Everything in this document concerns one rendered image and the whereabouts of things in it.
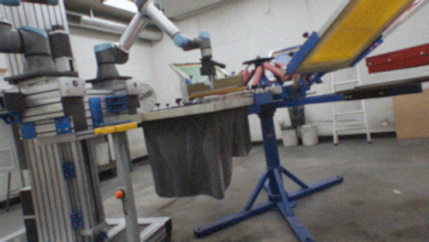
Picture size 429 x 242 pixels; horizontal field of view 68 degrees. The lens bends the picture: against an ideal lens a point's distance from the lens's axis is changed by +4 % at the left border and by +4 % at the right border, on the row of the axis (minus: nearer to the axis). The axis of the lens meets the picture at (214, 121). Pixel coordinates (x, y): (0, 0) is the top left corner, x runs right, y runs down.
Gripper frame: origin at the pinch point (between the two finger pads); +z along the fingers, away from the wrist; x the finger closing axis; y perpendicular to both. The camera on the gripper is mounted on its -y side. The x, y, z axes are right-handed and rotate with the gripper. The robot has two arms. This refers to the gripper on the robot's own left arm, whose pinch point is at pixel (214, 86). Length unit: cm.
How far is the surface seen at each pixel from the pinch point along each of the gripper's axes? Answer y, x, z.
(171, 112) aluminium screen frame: -7, 57, 12
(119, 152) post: 10, 77, 26
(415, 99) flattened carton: -125, -410, 50
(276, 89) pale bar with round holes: -32.2, -24.4, 7.5
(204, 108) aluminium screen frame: -25, 57, 12
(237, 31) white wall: 155, -415, -129
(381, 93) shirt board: -91, -32, 19
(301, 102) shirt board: -38, -63, 19
